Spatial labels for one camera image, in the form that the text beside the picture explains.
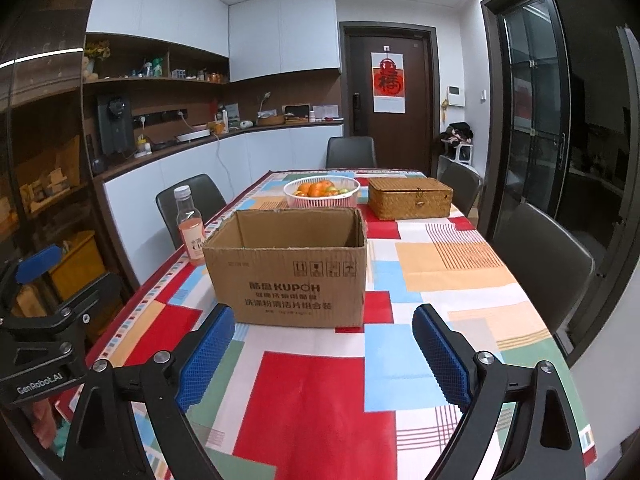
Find colourful patchwork tablecloth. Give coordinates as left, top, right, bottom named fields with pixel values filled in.
left=54, top=168, right=599, bottom=480

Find white lower cabinet counter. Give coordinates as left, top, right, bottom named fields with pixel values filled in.
left=102, top=124, right=343, bottom=287

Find pink drink bottle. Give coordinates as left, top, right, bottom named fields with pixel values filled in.
left=174, top=185, right=206, bottom=266

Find brown cardboard box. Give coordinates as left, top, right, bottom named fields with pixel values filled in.
left=204, top=208, right=368, bottom=328

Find dark chair right near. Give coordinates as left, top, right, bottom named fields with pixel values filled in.
left=491, top=203, right=596, bottom=334

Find dark chair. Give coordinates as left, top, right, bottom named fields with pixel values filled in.
left=155, top=174, right=227, bottom=248
left=436, top=155, right=483, bottom=216
left=491, top=203, right=596, bottom=334

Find dark chair left side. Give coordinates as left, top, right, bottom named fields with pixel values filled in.
left=155, top=174, right=227, bottom=248

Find woven rattan box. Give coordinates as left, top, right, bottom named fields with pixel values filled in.
left=368, top=177, right=454, bottom=220

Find dark chair right far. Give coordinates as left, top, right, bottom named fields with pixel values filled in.
left=436, top=155, right=483, bottom=216

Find white fruit basket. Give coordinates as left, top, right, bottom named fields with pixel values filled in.
left=283, top=176, right=361, bottom=209

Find dark wooden door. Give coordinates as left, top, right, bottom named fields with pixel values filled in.
left=340, top=22, right=439, bottom=177

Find dark chair far end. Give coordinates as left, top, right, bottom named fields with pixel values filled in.
left=326, top=136, right=378, bottom=169

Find black glass sliding door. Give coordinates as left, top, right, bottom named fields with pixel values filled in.
left=497, top=0, right=570, bottom=224

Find red fu door poster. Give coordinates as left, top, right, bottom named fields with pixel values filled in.
left=371, top=51, right=406, bottom=114

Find white upper cabinets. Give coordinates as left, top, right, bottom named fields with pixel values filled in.
left=87, top=0, right=341, bottom=81

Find black wall appliance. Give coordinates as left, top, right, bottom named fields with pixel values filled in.
left=96, top=96, right=134, bottom=156

